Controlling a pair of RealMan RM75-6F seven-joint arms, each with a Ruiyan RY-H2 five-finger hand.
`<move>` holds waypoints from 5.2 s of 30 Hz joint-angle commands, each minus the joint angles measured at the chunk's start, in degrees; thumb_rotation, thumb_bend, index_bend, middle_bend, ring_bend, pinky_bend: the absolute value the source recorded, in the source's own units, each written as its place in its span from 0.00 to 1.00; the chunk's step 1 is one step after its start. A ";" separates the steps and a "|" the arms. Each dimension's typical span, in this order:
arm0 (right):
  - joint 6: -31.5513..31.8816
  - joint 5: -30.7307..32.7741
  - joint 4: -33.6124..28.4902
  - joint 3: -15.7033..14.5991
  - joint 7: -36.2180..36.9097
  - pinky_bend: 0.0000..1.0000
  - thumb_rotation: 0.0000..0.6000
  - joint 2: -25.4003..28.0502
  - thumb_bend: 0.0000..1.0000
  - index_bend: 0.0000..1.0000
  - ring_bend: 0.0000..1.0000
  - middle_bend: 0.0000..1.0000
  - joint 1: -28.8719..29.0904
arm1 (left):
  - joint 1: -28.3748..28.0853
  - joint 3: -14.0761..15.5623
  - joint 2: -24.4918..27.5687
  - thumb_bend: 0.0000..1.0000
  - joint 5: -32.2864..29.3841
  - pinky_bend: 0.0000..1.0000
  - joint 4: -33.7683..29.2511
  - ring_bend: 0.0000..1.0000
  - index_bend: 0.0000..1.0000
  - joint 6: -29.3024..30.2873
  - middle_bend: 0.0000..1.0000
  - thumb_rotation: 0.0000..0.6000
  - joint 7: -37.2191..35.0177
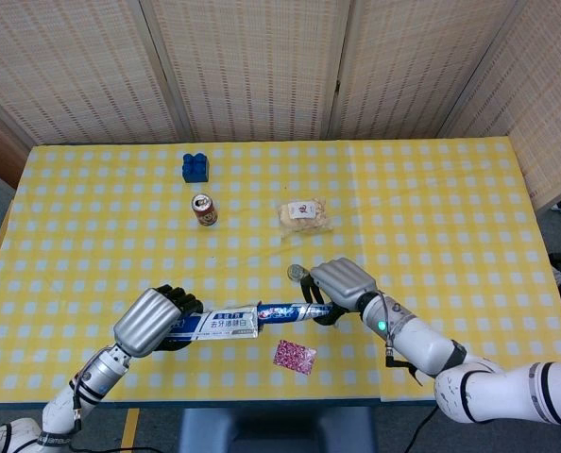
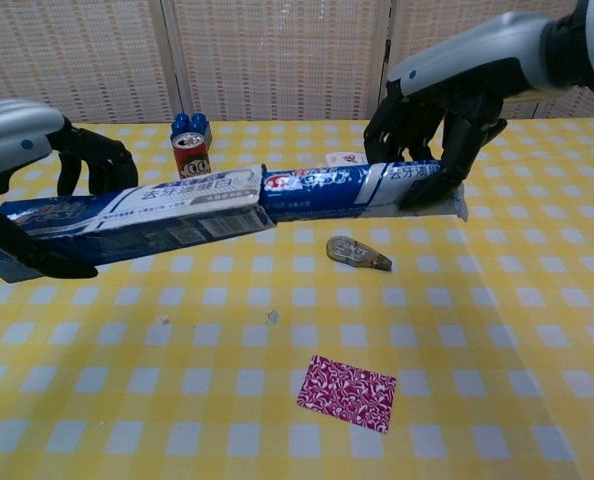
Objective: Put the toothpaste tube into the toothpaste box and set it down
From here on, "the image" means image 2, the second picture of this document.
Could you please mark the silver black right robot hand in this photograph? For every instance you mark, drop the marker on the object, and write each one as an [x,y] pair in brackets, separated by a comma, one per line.
[497,45]

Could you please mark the grey correction tape dispenser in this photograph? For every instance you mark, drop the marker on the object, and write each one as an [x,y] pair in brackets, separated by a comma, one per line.
[347,249]

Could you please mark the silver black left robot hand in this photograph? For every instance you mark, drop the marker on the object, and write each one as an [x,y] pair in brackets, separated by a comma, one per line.
[12,135]

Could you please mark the clear bag of bread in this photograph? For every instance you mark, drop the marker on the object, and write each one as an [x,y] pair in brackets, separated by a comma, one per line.
[339,159]

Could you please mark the blue and white toothpaste tube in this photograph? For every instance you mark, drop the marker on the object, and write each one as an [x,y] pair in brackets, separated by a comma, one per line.
[327,192]

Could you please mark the red cartoon face drink can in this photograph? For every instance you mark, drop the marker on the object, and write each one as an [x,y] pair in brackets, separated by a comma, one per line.
[192,155]

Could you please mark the blue and white toothpaste box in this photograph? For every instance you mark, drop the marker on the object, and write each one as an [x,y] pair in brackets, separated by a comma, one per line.
[152,220]

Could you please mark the small white paper scrap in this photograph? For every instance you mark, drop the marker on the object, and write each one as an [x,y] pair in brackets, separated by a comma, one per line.
[273,316]

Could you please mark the blue studded building block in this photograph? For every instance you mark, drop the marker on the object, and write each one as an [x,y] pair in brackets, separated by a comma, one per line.
[182,121]

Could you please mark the magenta white patterned card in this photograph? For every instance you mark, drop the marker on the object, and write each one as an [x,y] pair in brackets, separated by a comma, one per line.
[347,392]

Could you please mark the yellow white checked tablecloth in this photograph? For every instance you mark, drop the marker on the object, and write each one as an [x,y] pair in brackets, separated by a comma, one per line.
[477,325]

